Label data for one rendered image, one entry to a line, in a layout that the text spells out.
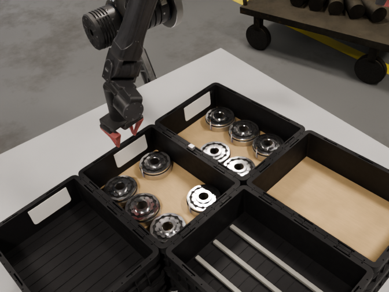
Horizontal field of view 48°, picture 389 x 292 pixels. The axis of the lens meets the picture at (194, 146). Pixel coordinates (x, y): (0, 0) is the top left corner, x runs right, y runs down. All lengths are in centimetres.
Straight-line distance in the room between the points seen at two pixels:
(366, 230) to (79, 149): 109
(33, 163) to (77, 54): 214
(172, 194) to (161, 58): 231
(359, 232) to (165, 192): 57
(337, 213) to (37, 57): 312
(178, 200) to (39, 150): 72
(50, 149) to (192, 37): 221
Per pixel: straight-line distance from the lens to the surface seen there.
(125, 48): 107
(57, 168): 173
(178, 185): 136
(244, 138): 145
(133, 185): 135
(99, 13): 211
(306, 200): 132
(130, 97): 107
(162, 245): 111
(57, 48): 400
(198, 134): 152
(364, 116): 296
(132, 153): 143
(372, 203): 135
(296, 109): 182
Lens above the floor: 184
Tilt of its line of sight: 43 degrees down
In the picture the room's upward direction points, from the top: 7 degrees counter-clockwise
